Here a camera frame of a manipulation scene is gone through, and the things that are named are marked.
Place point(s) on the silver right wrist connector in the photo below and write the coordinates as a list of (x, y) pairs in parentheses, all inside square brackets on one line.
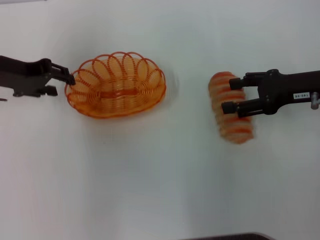
[(315, 100)]

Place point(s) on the orange woven plastic basket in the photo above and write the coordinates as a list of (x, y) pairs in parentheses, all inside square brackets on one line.
[(117, 94)]

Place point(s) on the dark robot torso edge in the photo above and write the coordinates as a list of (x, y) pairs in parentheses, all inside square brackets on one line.
[(225, 237)]

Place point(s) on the long striped bread loaf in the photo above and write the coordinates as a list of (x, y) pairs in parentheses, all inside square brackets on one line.
[(235, 130)]

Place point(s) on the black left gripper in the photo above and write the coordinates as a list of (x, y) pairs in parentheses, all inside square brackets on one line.
[(22, 77)]

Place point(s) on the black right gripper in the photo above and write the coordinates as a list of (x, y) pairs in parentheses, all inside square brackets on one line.
[(285, 87)]

